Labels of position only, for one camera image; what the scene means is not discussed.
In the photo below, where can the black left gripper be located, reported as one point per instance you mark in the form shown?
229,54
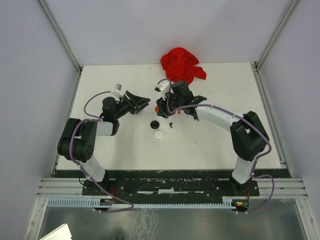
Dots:
143,102

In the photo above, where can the white earbud charging case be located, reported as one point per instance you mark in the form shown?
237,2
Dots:
159,135

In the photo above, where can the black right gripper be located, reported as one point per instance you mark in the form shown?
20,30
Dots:
162,104

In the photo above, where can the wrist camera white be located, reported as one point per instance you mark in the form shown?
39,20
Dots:
117,91
163,87

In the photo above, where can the grey metal plate corner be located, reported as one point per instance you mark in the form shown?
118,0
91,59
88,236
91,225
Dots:
60,233

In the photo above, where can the black earbud charging case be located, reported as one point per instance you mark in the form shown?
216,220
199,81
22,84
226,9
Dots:
154,124

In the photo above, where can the aluminium front rail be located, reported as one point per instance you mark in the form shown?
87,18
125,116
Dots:
281,188

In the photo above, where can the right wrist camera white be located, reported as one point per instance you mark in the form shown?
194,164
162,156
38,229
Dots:
163,87

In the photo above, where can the aluminium frame post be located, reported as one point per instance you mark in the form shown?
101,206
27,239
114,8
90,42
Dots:
284,19
44,5

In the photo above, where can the white slotted cable duct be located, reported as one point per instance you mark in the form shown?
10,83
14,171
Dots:
68,202

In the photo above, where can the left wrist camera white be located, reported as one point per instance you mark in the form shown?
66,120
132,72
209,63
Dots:
117,91

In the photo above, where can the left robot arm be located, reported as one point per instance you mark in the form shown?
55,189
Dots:
77,142

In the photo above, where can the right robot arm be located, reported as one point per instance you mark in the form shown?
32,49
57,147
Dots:
248,135

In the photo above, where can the red crumpled cloth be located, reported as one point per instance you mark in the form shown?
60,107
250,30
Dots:
181,65

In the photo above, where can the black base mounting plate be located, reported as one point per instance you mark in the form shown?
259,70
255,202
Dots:
172,174

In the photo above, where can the right aluminium frame post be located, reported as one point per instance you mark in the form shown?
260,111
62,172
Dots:
284,19

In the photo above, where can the left aluminium frame post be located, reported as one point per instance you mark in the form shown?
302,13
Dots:
44,5

